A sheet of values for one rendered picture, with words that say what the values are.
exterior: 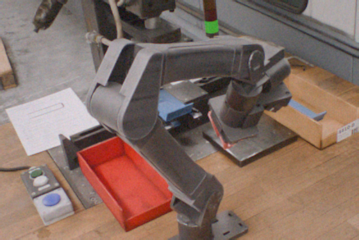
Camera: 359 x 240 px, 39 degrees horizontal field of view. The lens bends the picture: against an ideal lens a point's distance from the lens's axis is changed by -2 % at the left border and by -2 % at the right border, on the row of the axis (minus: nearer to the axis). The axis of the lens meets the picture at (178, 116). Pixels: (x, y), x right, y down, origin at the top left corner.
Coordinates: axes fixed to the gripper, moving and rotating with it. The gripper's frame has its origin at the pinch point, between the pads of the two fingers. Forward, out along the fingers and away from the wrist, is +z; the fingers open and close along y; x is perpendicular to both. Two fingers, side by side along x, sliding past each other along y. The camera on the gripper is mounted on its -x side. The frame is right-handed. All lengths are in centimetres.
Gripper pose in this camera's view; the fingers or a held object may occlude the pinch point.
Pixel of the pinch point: (224, 139)
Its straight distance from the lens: 107.5
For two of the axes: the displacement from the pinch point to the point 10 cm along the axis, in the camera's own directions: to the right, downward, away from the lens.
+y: -3.9, -8.0, 4.6
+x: -9.1, 2.6, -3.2
